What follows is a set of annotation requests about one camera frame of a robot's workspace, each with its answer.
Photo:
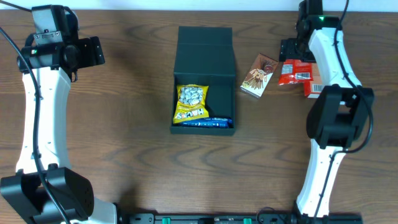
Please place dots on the yellow Hacks candy bag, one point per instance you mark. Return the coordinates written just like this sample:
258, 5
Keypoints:
190, 103

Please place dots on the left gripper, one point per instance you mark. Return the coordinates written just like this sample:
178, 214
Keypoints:
92, 50

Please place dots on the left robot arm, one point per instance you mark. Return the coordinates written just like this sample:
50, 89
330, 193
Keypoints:
44, 188

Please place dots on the blue Oreo cookie pack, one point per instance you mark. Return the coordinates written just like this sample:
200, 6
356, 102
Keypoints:
208, 123

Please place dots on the black gift box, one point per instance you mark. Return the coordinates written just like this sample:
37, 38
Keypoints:
205, 57

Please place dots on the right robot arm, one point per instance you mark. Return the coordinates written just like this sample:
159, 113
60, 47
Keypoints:
338, 115

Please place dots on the brown Pocky box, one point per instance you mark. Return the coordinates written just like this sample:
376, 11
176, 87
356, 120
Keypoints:
259, 75

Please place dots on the red cardboard snack box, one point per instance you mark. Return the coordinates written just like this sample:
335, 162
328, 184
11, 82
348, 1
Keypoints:
312, 89

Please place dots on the red snack bag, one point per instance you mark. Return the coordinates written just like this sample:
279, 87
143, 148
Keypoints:
295, 71

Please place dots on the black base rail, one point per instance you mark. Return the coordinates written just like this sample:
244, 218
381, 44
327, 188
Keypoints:
265, 216

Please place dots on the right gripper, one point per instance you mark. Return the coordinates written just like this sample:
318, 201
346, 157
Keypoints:
288, 50

